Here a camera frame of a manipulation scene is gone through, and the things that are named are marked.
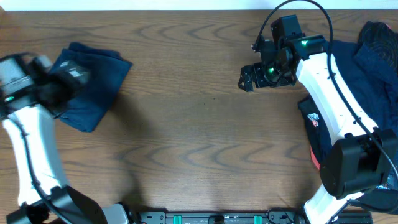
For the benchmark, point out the black garment with logo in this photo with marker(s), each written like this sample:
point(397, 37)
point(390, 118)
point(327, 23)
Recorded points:
point(383, 197)

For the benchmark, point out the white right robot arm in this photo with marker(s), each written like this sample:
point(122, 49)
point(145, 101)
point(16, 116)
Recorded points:
point(360, 158)

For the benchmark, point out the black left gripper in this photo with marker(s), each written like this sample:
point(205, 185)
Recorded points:
point(64, 73)

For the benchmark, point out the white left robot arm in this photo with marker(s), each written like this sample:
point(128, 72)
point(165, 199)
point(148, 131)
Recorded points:
point(33, 94)

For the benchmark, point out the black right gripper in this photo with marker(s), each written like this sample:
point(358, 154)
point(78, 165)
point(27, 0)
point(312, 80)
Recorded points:
point(257, 69)

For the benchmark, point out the dark blue denim shorts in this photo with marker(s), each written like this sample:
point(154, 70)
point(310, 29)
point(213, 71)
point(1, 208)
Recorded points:
point(108, 70)

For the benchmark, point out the black knit garment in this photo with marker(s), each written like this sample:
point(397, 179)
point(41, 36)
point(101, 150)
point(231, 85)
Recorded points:
point(382, 40)

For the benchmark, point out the red garment edge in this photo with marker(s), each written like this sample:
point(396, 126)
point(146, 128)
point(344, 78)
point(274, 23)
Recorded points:
point(314, 159)

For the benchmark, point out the dark blue denim garment pile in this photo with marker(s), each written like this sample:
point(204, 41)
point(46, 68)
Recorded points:
point(370, 71)

